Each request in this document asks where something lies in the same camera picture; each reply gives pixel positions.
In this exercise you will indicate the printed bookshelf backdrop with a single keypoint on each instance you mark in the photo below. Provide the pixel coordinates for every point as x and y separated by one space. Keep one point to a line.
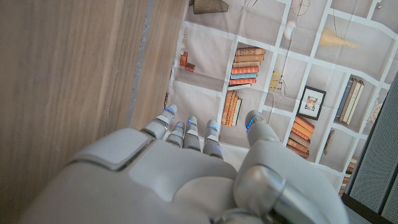
211 56

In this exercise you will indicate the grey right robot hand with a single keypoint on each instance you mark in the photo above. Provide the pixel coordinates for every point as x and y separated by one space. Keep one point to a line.
155 186

